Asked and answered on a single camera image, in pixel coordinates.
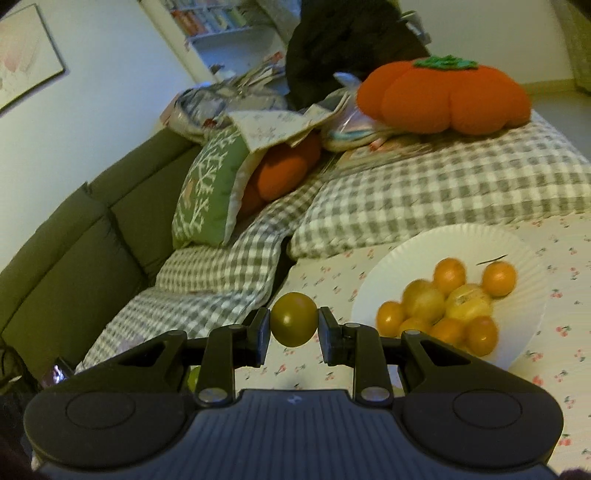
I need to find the green patterned pillow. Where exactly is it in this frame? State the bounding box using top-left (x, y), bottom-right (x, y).
top-left (172, 126), bottom-right (252, 250)

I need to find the white paper plate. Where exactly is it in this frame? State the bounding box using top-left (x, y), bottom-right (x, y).
top-left (351, 224), bottom-right (550, 370)

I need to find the small tomato-shaped plush cushion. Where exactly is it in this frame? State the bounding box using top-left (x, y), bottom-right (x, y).
top-left (238, 131), bottom-right (322, 217)

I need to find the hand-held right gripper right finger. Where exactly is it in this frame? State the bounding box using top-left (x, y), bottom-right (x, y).
top-left (318, 306), bottom-right (467, 407)

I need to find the black bag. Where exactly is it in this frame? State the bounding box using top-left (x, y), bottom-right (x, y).
top-left (285, 0), bottom-right (430, 112)

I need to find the beige floral cloth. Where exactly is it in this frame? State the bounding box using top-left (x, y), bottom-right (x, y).
top-left (228, 90), bottom-right (352, 151)

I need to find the large tomato-shaped plush cushion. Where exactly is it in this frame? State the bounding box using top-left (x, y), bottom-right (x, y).
top-left (356, 55), bottom-right (531, 136)

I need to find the white floral bed sheet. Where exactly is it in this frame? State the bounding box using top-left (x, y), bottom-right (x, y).
top-left (233, 213), bottom-right (591, 474)

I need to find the olive green sofa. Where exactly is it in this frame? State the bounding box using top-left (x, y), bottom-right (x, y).
top-left (0, 129), bottom-right (204, 370)

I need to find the pile of orange tomatoes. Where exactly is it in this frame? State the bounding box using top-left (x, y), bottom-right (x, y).
top-left (375, 257), bottom-right (518, 357)

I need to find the framed wall picture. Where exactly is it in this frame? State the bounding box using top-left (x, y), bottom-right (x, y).
top-left (0, 4), bottom-right (66, 116)

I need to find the pile of plastic bags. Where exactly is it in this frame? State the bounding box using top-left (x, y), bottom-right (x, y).
top-left (161, 76), bottom-right (289, 139)

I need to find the white bookshelf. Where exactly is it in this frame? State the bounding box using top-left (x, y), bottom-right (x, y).
top-left (141, 0), bottom-right (287, 84)

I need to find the clear plastic bag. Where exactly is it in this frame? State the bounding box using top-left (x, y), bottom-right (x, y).
top-left (321, 71), bottom-right (402, 151)

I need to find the pale patterned curtain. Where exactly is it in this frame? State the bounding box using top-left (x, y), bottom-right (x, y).
top-left (561, 0), bottom-right (591, 93)

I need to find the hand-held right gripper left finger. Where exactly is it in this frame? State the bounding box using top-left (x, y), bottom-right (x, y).
top-left (117, 307), bottom-right (271, 407)

